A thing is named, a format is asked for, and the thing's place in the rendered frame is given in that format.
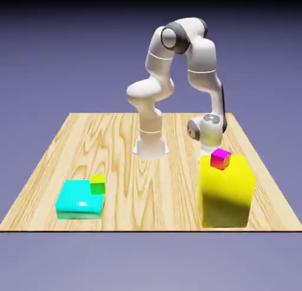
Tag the small magenta cube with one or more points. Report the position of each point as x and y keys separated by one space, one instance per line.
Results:
x=219 y=160

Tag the large cyan box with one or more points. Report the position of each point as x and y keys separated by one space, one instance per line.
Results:
x=75 y=199

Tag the small green cube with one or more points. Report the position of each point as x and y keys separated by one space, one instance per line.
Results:
x=97 y=184

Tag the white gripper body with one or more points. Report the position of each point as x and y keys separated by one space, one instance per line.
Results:
x=206 y=151

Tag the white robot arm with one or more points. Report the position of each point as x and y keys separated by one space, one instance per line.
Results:
x=203 y=59

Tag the large yellow box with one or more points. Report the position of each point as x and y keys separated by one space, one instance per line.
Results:
x=226 y=191

